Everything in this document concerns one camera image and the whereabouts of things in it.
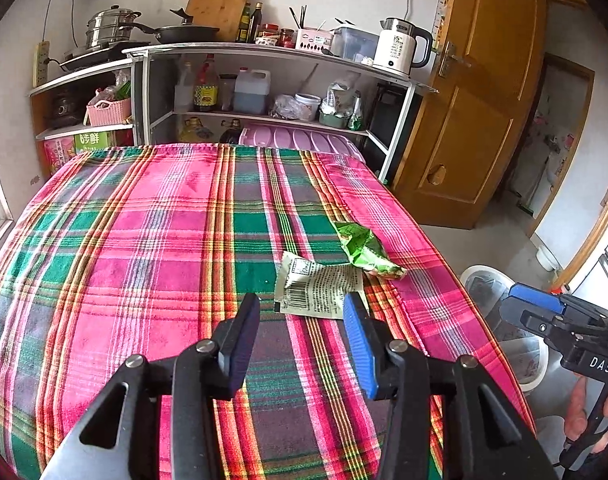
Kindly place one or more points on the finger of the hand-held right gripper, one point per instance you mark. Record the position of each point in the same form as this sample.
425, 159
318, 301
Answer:
533, 297
526, 322

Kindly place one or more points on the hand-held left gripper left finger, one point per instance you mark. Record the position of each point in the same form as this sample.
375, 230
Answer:
244, 345

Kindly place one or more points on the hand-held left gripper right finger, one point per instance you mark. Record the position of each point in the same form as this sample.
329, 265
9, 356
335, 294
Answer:
361, 347

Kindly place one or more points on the white round trash bin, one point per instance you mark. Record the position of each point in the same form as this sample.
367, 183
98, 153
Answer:
478, 280

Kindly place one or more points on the pale green printed wrapper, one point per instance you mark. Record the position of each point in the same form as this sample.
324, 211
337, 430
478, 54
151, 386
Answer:
316, 285

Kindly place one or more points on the person's right hand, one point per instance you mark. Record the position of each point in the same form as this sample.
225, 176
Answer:
578, 405

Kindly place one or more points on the translucent grey bin liner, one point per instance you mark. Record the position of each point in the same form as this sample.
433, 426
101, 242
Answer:
513, 355

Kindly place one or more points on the white basin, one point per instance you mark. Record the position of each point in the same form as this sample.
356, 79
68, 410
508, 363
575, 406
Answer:
548, 260

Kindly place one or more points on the pink plaid tablecloth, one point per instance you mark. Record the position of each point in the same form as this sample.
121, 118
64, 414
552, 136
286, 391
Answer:
149, 240

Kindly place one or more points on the wooden door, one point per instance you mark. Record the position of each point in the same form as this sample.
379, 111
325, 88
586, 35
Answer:
473, 135

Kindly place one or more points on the dark round bottle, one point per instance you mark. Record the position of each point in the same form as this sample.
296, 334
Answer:
230, 134

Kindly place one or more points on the pink lid storage box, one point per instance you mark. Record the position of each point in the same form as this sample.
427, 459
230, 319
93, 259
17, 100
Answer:
294, 139

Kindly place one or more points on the yellow cooking oil bottle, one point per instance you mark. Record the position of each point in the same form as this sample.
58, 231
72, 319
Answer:
194, 132

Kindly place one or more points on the black cabinet appliance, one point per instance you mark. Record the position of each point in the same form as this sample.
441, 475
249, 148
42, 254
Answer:
391, 120

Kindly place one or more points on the small green basket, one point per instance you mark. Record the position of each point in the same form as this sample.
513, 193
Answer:
333, 120

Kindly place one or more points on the green seasoning packet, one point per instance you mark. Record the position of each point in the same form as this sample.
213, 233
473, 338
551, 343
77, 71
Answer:
355, 115

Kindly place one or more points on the crumpled clear plastic bag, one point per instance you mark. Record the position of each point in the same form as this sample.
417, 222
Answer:
284, 107

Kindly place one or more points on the white plastic tub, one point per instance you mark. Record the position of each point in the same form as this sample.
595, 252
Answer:
308, 107

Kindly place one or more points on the white plastic jug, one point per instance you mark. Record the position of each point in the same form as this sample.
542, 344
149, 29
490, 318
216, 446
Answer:
251, 95

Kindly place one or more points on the dark glass jar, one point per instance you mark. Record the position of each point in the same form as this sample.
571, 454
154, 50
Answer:
227, 95

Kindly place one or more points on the green yellow cardboard box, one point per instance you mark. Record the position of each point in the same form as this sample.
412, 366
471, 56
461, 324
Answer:
95, 142

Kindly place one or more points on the white food bag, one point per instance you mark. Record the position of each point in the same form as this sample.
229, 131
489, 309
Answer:
341, 95

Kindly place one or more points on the yellow label soy sauce bottle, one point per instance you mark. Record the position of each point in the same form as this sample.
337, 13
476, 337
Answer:
206, 92

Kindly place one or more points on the clear plastic bottle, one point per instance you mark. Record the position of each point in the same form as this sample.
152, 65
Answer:
184, 92

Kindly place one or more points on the pink cardboard box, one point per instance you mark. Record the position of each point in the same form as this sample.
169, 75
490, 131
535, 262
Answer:
58, 156

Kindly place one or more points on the pink woven basket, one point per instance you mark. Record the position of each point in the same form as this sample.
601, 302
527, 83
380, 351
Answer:
109, 112

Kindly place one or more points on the white electric kettle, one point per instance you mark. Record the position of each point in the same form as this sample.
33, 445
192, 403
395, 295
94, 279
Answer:
396, 47

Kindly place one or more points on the black rice cooker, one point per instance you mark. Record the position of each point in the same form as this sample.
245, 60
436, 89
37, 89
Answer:
64, 107

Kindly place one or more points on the clear plastic lidded container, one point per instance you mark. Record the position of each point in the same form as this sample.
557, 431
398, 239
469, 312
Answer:
355, 42

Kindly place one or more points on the pink utensil holder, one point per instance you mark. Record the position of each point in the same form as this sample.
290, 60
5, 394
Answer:
314, 40

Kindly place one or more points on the low white side shelf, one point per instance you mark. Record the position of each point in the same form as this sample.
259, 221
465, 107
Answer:
84, 72

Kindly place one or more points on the black frying pan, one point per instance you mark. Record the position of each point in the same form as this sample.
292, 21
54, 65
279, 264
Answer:
184, 34

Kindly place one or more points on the dark glass sauce bottle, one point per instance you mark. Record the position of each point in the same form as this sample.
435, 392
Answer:
243, 25
255, 20

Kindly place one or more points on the black induction cooker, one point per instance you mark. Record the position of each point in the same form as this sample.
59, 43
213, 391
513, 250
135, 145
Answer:
99, 57

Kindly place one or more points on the black chopsticks bundle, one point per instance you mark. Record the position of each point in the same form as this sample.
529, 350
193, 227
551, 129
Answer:
299, 17

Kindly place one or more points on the wooden cutting board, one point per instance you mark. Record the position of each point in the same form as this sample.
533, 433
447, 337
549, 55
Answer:
219, 7

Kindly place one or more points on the stainless steel steamer pot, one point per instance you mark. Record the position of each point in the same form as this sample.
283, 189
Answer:
111, 27

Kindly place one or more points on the beige power strip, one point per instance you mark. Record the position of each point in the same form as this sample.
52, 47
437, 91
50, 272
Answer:
40, 65

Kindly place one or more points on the wooden door frame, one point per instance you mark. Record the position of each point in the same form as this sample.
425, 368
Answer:
588, 220

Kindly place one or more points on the white metal frame shelf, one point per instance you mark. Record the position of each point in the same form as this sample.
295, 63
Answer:
284, 57

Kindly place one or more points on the wall ruler chart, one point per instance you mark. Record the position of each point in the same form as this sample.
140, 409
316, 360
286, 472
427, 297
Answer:
442, 5

